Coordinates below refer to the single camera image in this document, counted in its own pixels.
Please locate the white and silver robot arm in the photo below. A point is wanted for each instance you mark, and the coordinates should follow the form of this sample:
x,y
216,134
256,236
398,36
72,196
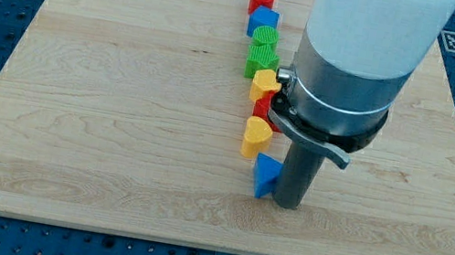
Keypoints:
x,y
355,56

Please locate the red star block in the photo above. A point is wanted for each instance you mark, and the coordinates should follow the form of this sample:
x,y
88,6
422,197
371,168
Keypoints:
x,y
261,108

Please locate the green star block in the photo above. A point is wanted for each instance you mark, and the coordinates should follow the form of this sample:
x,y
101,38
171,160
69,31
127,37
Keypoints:
x,y
259,58

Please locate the yellow heart block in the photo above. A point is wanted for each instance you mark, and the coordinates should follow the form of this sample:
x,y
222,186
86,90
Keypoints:
x,y
256,138

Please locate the blue triangle block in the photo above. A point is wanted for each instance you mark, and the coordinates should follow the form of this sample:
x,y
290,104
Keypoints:
x,y
265,174

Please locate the yellow pentagon block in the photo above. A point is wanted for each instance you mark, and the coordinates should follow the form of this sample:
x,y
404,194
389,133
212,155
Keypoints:
x,y
264,81

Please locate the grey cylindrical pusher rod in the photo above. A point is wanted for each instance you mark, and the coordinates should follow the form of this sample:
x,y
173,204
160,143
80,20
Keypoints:
x,y
296,175

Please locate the green cylinder block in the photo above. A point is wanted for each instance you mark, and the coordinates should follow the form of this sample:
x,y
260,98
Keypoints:
x,y
265,35

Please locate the light wooden board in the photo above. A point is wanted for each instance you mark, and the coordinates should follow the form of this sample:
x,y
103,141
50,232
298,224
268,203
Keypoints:
x,y
126,117

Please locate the black clamp with lever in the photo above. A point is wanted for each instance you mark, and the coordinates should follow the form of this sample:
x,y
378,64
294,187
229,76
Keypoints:
x,y
301,130

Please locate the blue pentagon block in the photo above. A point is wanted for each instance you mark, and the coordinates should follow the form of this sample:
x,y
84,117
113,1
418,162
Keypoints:
x,y
262,16

